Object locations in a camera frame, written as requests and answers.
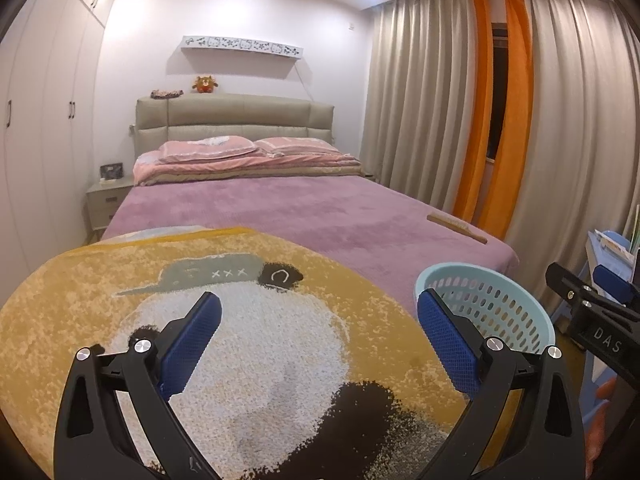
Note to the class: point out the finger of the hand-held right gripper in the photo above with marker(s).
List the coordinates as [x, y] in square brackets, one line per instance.
[615, 285]
[567, 282]

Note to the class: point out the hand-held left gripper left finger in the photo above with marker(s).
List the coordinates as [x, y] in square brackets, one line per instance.
[192, 345]

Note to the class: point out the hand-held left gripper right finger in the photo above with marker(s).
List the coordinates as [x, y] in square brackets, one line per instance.
[447, 340]

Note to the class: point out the light blue perforated plastic basket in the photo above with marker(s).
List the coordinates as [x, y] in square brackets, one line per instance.
[520, 310]

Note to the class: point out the yellow panda print rug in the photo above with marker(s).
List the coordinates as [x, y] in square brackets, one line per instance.
[275, 360]

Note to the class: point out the orange cloth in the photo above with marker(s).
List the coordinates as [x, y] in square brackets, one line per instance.
[602, 430]

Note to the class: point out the wooden brush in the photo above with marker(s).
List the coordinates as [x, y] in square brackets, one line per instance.
[457, 229]

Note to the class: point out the beige curtain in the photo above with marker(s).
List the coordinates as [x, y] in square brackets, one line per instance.
[415, 100]
[575, 135]

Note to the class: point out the grey nightstand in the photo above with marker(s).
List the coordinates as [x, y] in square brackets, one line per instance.
[105, 207]
[370, 177]

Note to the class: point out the purple bedspread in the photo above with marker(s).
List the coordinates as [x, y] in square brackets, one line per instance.
[300, 210]

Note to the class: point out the orange curtain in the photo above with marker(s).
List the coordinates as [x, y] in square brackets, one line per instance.
[515, 110]
[472, 110]

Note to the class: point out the pink striped folded quilt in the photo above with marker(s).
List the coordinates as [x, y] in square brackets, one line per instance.
[240, 170]

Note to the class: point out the pink pillow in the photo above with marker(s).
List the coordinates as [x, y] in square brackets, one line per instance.
[295, 146]
[205, 147]

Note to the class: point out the dark window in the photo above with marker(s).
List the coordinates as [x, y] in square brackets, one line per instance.
[497, 90]

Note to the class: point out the beige upholstered headboard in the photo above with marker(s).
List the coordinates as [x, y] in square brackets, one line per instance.
[225, 115]

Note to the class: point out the dark patterned pouch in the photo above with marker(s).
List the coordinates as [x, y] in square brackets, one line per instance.
[166, 93]

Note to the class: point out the brown plush toy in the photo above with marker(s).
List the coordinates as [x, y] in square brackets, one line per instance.
[205, 85]

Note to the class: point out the white wardrobe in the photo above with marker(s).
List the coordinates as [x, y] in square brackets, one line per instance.
[45, 110]

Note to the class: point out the black picture frame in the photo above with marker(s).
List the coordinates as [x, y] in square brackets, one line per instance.
[111, 171]

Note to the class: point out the white patterned wall shelf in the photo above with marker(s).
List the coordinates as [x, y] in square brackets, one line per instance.
[240, 46]

